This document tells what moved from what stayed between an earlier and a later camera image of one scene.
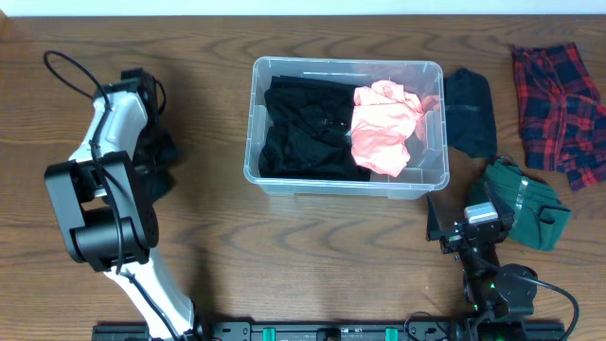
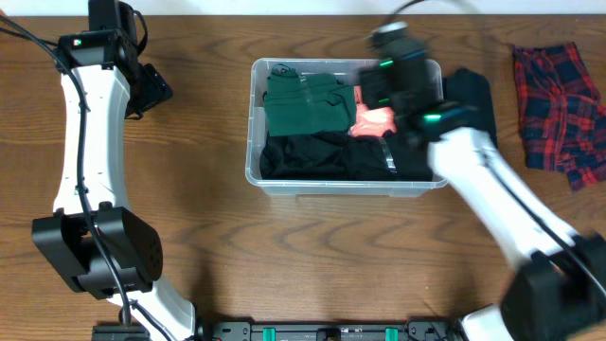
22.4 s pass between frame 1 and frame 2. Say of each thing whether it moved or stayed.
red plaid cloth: stayed
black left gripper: moved
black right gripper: moved
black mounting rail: stayed
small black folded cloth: stayed
